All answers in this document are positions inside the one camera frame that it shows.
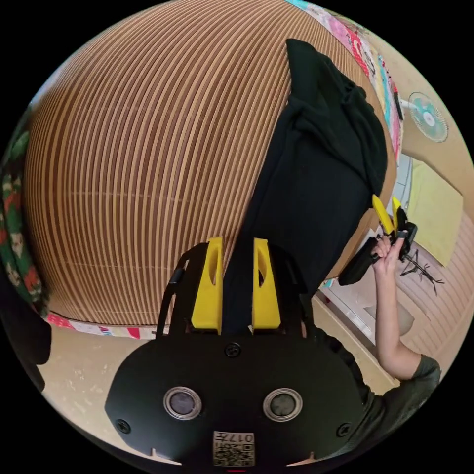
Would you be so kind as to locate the person's right forearm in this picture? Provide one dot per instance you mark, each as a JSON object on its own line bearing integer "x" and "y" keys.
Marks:
{"x": 392, "y": 326}

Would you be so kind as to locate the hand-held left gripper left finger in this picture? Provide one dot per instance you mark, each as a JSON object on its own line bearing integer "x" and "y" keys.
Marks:
{"x": 207, "y": 300}

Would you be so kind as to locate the person's body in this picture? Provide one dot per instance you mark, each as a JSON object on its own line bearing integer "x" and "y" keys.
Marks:
{"x": 389, "y": 414}

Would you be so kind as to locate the pile of clothes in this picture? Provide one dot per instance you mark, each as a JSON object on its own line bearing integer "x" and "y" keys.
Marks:
{"x": 15, "y": 229}

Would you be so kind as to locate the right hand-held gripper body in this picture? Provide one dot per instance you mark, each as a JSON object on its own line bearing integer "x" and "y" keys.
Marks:
{"x": 359, "y": 261}

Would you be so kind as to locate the person's right hand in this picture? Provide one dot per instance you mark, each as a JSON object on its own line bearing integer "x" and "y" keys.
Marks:
{"x": 389, "y": 255}

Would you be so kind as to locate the white and teal fan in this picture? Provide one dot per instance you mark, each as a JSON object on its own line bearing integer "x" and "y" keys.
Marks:
{"x": 427, "y": 118}

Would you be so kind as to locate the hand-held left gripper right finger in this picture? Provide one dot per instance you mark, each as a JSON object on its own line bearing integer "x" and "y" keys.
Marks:
{"x": 266, "y": 303}

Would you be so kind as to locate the bed with woven striped mat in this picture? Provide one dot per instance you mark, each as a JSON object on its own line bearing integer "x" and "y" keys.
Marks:
{"x": 148, "y": 166}

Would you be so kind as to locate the black long sleeve shirt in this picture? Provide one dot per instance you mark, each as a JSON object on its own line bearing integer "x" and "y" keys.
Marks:
{"x": 318, "y": 177}

